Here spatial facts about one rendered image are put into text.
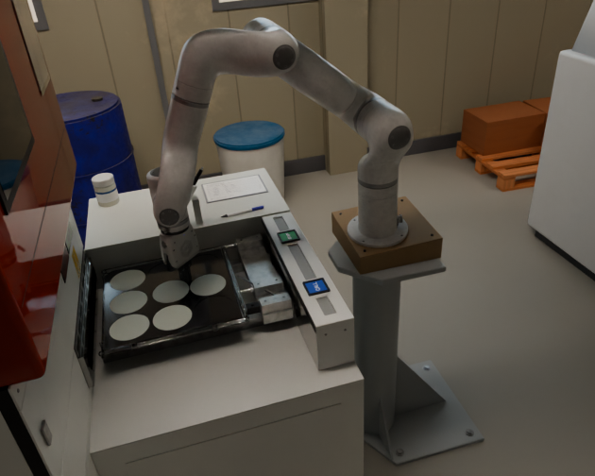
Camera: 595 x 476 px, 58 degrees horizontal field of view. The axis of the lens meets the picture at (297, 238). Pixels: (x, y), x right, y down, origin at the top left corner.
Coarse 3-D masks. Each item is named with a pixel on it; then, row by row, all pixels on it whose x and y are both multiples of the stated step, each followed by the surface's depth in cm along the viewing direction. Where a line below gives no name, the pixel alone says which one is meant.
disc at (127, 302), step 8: (120, 296) 148; (128, 296) 147; (136, 296) 147; (144, 296) 147; (112, 304) 145; (120, 304) 144; (128, 304) 144; (136, 304) 144; (120, 312) 142; (128, 312) 141
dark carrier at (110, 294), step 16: (208, 256) 162; (112, 272) 158; (144, 272) 157; (160, 272) 156; (176, 272) 156; (192, 272) 155; (208, 272) 155; (224, 272) 154; (144, 288) 150; (224, 288) 148; (144, 304) 144; (160, 304) 143; (176, 304) 143; (192, 304) 142; (208, 304) 142; (224, 304) 142; (112, 320) 139; (192, 320) 137; (208, 320) 136; (224, 320) 136; (144, 336) 133; (160, 336) 132
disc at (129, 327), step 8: (120, 320) 139; (128, 320) 138; (136, 320) 138; (144, 320) 138; (112, 328) 136; (120, 328) 136; (128, 328) 136; (136, 328) 136; (144, 328) 135; (112, 336) 133; (120, 336) 133; (128, 336) 133; (136, 336) 133
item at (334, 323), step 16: (272, 224) 164; (288, 224) 163; (304, 240) 155; (288, 256) 148; (304, 256) 148; (304, 272) 142; (320, 272) 141; (304, 288) 135; (320, 304) 130; (336, 304) 129; (320, 320) 125; (336, 320) 124; (352, 320) 125; (320, 336) 125; (336, 336) 126; (352, 336) 128; (320, 352) 127; (336, 352) 129; (352, 352) 130; (320, 368) 130
